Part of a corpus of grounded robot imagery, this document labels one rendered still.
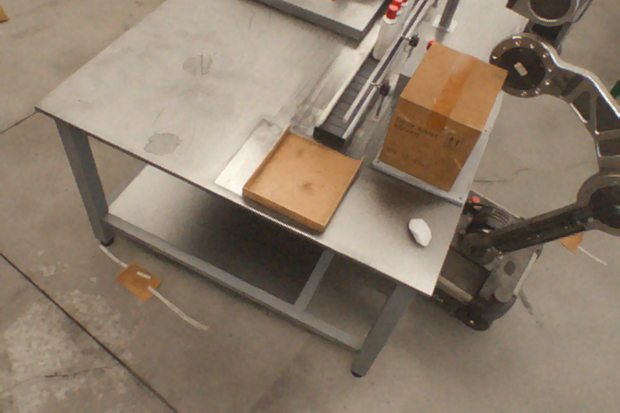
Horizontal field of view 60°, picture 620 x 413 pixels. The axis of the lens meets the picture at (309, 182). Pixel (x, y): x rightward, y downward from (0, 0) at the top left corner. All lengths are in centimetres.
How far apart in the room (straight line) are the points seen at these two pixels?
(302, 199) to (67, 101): 81
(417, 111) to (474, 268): 99
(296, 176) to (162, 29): 82
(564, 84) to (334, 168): 70
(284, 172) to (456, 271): 96
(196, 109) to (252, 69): 28
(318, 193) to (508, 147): 181
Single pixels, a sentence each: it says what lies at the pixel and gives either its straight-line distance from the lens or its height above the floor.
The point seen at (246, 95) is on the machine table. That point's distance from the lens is 184.
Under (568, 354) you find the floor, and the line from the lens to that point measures 263.
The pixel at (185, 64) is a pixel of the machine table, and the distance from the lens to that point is 195.
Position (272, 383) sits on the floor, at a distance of 219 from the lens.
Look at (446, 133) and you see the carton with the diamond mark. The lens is 152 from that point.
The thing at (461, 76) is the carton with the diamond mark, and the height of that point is 112.
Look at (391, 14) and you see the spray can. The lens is 189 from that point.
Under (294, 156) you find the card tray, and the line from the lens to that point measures 166.
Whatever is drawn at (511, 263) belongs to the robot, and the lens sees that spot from 241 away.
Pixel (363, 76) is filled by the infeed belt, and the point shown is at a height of 88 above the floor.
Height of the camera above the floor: 208
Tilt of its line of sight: 51 degrees down
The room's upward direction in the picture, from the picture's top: 12 degrees clockwise
